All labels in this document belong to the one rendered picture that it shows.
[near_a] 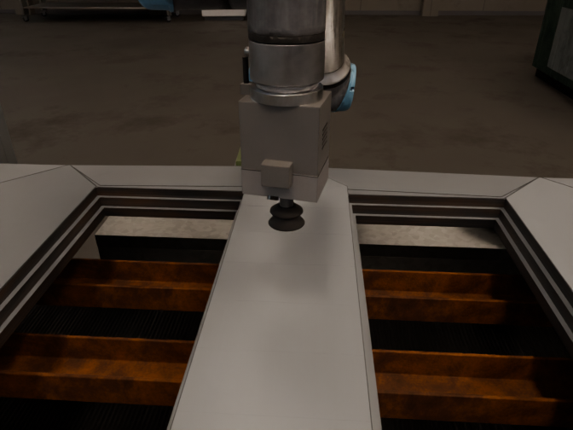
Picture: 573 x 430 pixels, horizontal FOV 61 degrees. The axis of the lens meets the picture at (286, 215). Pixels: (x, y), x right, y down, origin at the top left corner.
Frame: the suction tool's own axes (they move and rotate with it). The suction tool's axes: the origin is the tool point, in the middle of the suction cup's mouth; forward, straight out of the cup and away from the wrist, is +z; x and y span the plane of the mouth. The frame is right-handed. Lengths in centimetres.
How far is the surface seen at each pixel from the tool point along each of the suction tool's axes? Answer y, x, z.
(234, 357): -1.9, -13.8, 8.9
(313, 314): 4.6, -5.1, 8.8
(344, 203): 3.8, 23.2, 8.8
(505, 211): 29.9, 30.8, 10.5
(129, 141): -182, 242, 95
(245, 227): -9.5, 11.6, 8.8
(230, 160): -99, 227, 95
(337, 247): 4.9, 9.6, 8.8
